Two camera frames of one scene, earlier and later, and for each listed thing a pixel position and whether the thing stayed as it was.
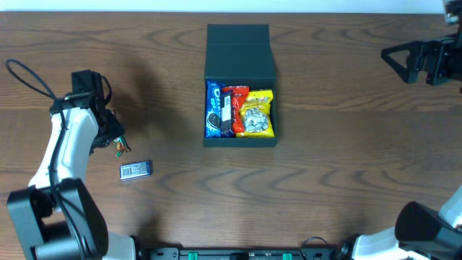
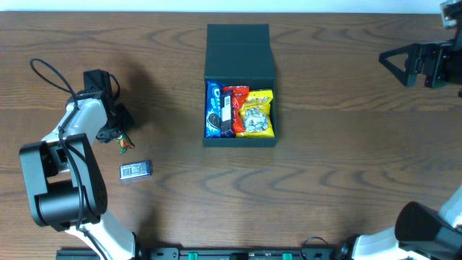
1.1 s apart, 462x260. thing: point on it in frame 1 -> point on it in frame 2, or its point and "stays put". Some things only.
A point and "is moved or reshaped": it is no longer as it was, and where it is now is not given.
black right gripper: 415,60 stays put
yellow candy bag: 256,115 stays put
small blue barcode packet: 135,170 stays put
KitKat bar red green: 120,146 is moved or reshaped
